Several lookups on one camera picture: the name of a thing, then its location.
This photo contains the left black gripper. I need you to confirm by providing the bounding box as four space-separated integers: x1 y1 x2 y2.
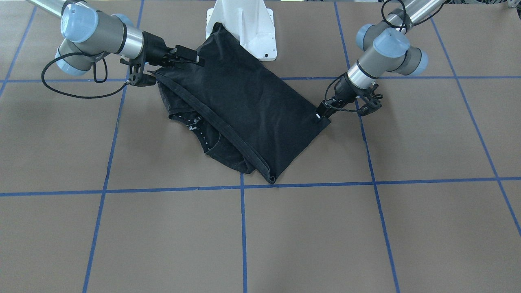
315 73 360 121

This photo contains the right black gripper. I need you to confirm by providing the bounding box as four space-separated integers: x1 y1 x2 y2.
141 32 205 68

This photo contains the black graphic t-shirt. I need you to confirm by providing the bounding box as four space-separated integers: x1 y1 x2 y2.
154 23 331 184

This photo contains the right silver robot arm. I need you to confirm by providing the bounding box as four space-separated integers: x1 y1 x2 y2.
31 0 204 76

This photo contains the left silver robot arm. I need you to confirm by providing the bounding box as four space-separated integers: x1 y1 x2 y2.
316 0 445 119

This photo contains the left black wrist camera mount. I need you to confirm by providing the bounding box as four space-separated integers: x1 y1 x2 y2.
357 82 383 117

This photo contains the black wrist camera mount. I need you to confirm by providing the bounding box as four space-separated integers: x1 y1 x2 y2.
357 82 383 117
120 56 158 87

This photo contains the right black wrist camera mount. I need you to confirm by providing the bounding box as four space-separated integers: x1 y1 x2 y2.
120 56 158 87

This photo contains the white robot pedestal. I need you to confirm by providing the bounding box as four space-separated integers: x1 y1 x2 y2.
206 0 278 61

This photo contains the black braided cable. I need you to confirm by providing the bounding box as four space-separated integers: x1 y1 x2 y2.
324 0 412 114
41 53 131 99

